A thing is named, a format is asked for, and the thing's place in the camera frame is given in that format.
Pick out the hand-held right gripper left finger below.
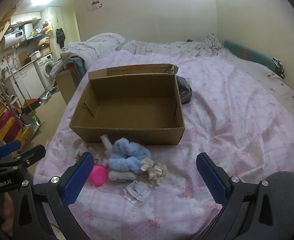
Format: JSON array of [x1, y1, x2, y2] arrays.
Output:
[[12, 152, 95, 240]]

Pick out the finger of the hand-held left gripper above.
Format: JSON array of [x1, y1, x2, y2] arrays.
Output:
[[0, 140, 22, 164], [2, 144, 46, 173]]

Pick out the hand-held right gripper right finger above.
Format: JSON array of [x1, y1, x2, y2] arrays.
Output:
[[196, 152, 285, 240]]

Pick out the grey lace scrunchie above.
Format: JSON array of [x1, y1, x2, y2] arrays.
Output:
[[73, 144, 102, 165]]

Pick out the cream soft pad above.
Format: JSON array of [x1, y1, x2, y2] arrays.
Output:
[[108, 170, 135, 182]]

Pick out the blue fluffy scrunchie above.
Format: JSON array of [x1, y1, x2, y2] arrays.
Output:
[[108, 139, 151, 173]]

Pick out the beige lace scrunchie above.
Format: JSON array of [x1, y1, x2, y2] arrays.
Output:
[[140, 158, 168, 186]]

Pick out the clear plastic packet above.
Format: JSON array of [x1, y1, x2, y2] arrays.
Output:
[[121, 180, 151, 203]]

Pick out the brown cardboard box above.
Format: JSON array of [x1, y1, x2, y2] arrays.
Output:
[[69, 63, 186, 146]]

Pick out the person's left hand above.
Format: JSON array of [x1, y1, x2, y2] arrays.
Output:
[[0, 192, 14, 236]]

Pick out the pink rubber toy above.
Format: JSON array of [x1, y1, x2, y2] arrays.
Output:
[[88, 164, 108, 186]]

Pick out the red suitcase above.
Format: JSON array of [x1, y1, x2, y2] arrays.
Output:
[[0, 110, 21, 140]]

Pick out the pink bow print blanket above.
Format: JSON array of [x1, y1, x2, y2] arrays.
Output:
[[33, 49, 294, 240]]

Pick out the white kitchen counter cabinet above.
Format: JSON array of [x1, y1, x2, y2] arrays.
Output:
[[2, 61, 46, 100]]

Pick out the large plain cardboard box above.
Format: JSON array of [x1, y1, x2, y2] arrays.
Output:
[[56, 69, 77, 105]]

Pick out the white washing machine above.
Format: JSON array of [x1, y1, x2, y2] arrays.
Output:
[[36, 54, 55, 90]]

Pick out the dark striped cloth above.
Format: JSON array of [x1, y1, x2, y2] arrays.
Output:
[[176, 75, 193, 105]]

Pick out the teal orange folded cloth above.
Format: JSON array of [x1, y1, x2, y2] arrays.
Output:
[[49, 55, 87, 78]]

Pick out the white water heater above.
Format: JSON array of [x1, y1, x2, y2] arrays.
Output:
[[0, 29, 25, 50]]

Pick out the black hanging garment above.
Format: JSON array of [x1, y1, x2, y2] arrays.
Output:
[[56, 27, 66, 47]]

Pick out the grey floral duvet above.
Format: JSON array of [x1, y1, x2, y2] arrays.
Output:
[[49, 33, 294, 120]]

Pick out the black white patterned item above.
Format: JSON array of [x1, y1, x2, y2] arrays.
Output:
[[272, 58, 286, 80]]

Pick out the teal headboard cushion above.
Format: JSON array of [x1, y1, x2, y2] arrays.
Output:
[[223, 39, 285, 78]]

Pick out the yellow frame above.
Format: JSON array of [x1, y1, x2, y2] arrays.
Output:
[[0, 100, 30, 153]]

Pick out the white wall cabinets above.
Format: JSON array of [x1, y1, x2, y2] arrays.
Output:
[[10, 11, 42, 26]]

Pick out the wall hook with red item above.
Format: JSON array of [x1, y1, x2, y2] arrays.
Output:
[[87, 0, 104, 12]]

